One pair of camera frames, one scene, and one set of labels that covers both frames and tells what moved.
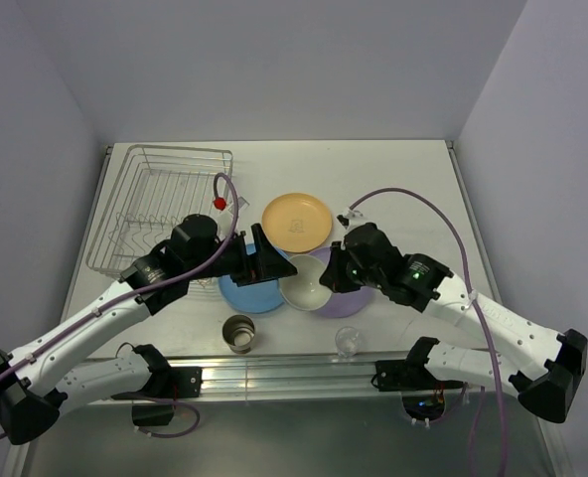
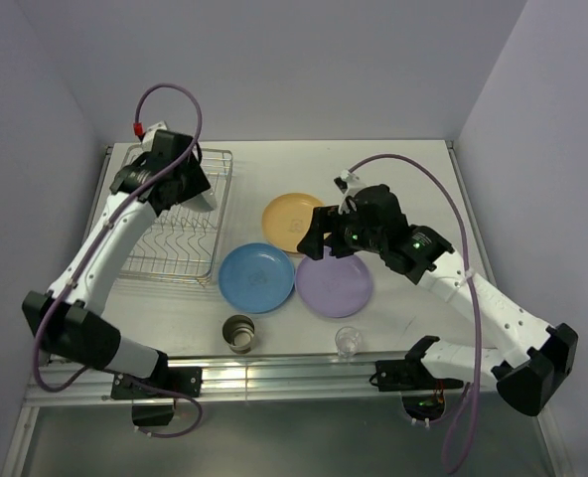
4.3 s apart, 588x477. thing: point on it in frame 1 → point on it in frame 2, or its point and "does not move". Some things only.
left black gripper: x=264 y=264 → x=197 y=183
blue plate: x=258 y=297 does not move
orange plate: x=296 y=222 does not move
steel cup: x=238 y=331 does not move
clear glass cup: x=347 y=340 does not move
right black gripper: x=333 y=276 → x=331 y=219
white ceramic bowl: x=304 y=290 → x=206 y=202
